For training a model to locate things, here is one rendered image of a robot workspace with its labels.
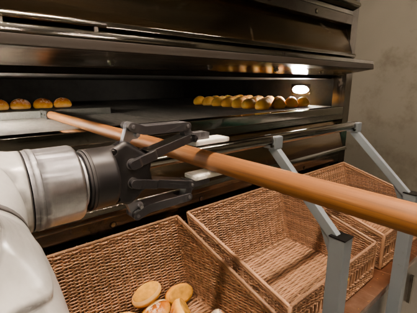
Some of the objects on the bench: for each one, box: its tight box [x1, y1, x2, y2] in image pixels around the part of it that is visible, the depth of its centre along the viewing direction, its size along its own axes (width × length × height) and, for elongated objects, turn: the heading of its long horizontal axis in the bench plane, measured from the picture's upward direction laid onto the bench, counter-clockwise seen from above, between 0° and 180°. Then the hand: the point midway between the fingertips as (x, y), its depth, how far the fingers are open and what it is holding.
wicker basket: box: [186, 188, 378, 313], centre depth 118 cm, size 49×56×28 cm
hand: (208, 156), depth 50 cm, fingers open, 5 cm apart
